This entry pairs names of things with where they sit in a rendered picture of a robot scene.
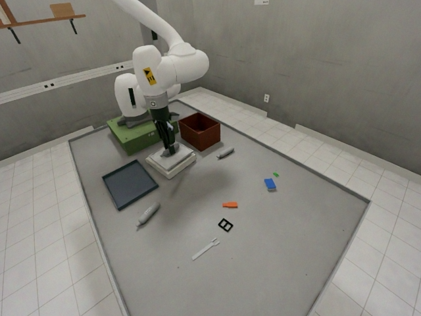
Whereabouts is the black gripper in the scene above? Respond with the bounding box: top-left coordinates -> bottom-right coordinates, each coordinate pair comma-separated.
150,106 -> 176,155

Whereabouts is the grey table edge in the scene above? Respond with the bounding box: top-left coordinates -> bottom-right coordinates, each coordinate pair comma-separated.
67,99 -> 373,316

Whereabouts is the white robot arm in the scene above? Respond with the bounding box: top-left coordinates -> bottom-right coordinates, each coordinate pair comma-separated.
112,0 -> 209,129

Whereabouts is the red open box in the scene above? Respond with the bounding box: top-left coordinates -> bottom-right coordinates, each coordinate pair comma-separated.
178,112 -> 220,152

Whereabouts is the orange block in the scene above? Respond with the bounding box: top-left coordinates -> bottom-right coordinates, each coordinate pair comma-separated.
222,202 -> 237,207

